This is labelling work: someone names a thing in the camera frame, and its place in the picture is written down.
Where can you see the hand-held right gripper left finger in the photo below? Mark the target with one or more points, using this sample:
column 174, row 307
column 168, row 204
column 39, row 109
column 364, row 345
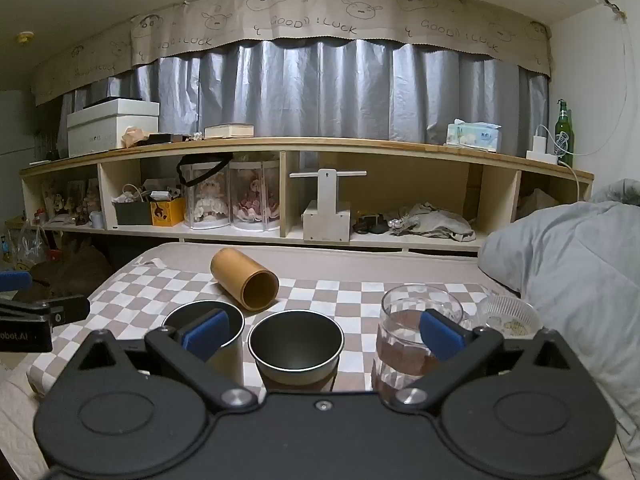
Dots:
column 204, row 334

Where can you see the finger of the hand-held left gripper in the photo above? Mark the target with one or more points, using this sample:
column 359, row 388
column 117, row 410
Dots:
column 60, row 310
column 14, row 280

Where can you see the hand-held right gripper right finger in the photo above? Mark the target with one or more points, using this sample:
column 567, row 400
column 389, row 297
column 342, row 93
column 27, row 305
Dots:
column 441, row 336

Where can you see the tan cardboard tube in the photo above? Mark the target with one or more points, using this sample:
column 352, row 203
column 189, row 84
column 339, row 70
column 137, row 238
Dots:
column 240, row 272

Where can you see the cream steel cup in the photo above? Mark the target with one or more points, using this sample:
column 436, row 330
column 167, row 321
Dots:
column 231, row 360

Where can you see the clear glass cup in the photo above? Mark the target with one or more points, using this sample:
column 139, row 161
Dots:
column 400, row 320

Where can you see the steel cup with brown sleeve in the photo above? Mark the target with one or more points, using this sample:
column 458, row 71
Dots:
column 295, row 345

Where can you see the clear plastic bag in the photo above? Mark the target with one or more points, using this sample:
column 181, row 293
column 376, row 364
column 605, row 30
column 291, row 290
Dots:
column 22, row 245

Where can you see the brown plush cushion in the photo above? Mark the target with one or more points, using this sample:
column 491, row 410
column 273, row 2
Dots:
column 75, row 270

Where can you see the group of small figurines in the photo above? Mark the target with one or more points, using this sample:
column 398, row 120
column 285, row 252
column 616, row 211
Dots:
column 70, row 202

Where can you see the crumpled grey cloth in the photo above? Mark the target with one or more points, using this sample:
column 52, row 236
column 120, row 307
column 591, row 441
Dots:
column 440, row 222

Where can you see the dark green box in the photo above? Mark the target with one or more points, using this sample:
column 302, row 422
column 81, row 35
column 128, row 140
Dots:
column 131, row 214

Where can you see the checkered blanket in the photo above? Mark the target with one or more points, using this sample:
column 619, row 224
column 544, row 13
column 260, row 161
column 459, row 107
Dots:
column 325, row 295

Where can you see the yellow box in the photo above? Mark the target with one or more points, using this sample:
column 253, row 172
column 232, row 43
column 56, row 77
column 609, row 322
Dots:
column 170, row 212

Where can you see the dark small toy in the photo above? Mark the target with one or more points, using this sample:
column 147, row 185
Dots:
column 370, row 225

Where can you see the clear doll display case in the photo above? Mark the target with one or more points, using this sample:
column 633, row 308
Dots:
column 255, row 200
column 206, row 200

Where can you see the grey duvet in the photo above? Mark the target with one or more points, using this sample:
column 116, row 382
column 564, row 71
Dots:
column 565, row 270

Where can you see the white wooden stand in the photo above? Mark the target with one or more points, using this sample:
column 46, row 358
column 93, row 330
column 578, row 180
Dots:
column 327, row 210

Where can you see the large white box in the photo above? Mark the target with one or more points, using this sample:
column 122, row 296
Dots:
column 105, row 127

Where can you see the peach crumpled cloth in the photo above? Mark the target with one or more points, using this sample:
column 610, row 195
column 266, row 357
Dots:
column 135, row 136

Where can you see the small black case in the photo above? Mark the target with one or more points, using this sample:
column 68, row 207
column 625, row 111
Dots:
column 165, row 138

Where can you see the tissue pack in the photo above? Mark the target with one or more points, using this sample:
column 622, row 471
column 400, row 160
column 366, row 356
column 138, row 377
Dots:
column 472, row 135

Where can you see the cream book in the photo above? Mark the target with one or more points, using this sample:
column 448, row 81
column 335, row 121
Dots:
column 229, row 130

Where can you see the long wooden shelf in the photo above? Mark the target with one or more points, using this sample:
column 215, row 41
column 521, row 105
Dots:
column 350, row 146

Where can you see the white power adapter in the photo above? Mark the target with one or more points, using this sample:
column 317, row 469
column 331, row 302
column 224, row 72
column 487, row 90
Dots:
column 540, row 147

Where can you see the green glass bottle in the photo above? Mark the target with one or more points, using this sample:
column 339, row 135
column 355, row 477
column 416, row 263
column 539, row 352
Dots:
column 565, row 135

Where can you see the silver grey curtain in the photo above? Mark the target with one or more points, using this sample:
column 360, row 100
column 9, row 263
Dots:
column 320, row 90

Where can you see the beige cartoon print valance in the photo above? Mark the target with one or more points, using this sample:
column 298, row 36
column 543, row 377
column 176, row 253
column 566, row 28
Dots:
column 310, row 12

